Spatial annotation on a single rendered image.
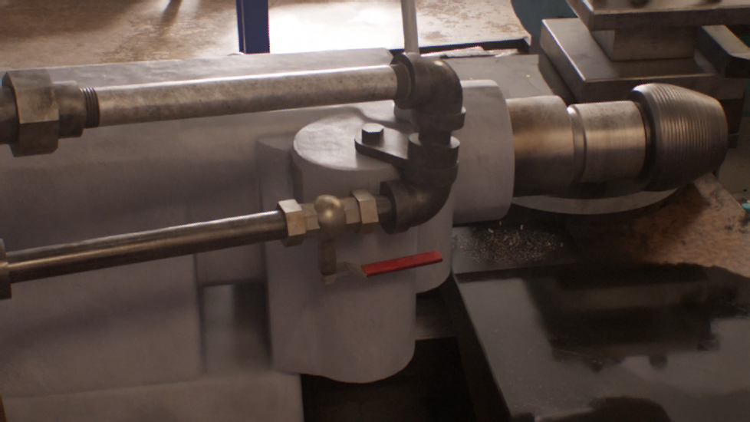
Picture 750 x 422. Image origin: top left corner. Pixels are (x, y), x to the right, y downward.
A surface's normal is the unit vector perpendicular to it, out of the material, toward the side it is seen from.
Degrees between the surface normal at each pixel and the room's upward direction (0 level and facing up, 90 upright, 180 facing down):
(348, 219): 67
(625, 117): 25
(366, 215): 60
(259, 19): 90
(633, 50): 90
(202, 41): 0
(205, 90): 46
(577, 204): 50
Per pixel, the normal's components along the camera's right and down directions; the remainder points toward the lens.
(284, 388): 0.14, 0.03
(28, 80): 0.20, -0.79
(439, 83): 0.52, 0.22
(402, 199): 0.32, -0.29
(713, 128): 0.47, -0.12
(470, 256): 0.00, -0.86
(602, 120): 0.08, -0.48
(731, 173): 0.13, 0.50
